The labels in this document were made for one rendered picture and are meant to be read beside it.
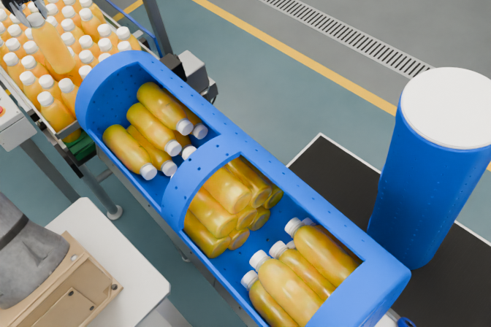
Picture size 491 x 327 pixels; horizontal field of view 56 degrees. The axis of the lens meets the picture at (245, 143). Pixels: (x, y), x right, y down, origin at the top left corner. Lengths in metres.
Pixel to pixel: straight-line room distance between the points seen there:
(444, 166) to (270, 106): 1.48
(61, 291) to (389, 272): 0.57
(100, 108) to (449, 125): 0.93
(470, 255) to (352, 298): 1.33
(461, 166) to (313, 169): 1.01
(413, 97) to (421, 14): 1.92
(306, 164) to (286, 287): 1.34
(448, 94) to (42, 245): 1.05
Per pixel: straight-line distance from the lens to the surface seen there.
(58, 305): 0.88
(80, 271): 0.86
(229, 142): 1.00
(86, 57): 1.51
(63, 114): 1.48
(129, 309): 0.97
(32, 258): 0.87
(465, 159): 1.30
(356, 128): 2.54
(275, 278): 0.95
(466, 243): 2.14
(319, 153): 2.25
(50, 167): 1.74
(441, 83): 1.38
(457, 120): 1.31
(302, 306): 0.93
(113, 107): 1.35
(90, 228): 1.07
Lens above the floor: 2.03
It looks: 54 degrees down
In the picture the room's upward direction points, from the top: 11 degrees counter-clockwise
